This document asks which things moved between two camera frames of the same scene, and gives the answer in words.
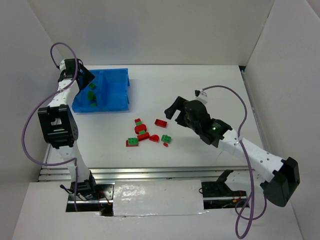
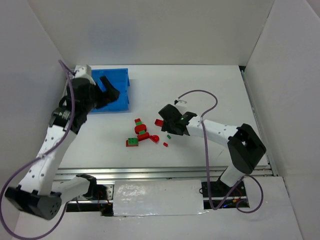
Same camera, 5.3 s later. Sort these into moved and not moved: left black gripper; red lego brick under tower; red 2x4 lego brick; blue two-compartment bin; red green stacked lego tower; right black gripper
Moved: right black gripper; left black gripper
Not moved: red green stacked lego tower; red 2x4 lego brick; blue two-compartment bin; red lego brick under tower
